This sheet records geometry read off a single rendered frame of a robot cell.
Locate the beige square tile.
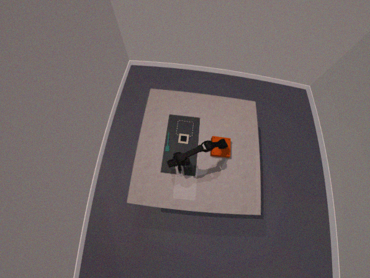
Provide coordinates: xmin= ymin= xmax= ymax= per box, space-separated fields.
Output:
xmin=178 ymin=133 xmax=189 ymax=144

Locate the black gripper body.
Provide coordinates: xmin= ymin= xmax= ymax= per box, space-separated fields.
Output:
xmin=179 ymin=158 xmax=190 ymax=166

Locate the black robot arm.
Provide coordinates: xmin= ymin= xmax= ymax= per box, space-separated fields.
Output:
xmin=167 ymin=138 xmax=228 ymax=168

